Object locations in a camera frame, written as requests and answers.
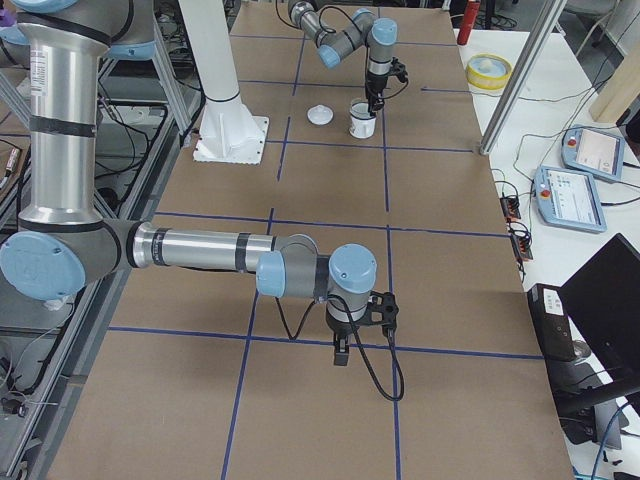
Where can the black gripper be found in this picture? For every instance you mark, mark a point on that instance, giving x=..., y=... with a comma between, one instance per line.
x=373, y=86
x=341, y=330

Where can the far teach pendant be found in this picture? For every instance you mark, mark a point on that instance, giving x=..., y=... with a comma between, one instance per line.
x=593, y=151

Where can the teach pendant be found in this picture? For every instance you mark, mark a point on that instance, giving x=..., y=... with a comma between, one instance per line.
x=568, y=199
x=593, y=151

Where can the black monitor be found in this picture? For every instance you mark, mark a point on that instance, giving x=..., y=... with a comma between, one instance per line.
x=602, y=300

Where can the white enamel cup blue rim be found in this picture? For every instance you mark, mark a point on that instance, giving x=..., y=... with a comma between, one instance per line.
x=362, y=129

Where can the red bottle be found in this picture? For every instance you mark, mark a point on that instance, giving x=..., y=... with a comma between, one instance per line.
x=468, y=21

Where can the orange black connector board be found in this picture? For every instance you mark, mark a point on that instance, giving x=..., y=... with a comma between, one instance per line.
x=510, y=205
x=521, y=244

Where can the white round lid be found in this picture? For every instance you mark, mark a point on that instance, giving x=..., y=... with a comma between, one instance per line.
x=320, y=115

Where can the yellow tape roll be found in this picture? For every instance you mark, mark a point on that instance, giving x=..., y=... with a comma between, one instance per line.
x=488, y=71

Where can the wooden block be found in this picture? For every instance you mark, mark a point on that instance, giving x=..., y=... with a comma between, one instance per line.
x=620, y=91

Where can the near teach pendant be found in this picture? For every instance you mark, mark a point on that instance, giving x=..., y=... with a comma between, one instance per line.
x=568, y=199

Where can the orange black connector board near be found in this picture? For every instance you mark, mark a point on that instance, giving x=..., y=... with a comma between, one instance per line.
x=521, y=244

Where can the aluminium frame post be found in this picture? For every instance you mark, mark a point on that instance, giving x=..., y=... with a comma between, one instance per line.
x=531, y=51

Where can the orange black connector board far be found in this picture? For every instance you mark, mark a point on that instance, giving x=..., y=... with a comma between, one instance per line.
x=510, y=205

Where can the black camera mount wrist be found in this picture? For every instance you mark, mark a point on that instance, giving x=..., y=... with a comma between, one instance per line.
x=398, y=70
x=381, y=310

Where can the white pedestal column base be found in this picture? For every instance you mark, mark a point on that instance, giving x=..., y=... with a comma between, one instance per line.
x=228, y=132

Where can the black computer box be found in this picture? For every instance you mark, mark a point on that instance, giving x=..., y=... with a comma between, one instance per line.
x=551, y=323

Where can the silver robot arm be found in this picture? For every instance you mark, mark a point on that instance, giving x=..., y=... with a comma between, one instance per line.
x=63, y=243
x=364, y=29

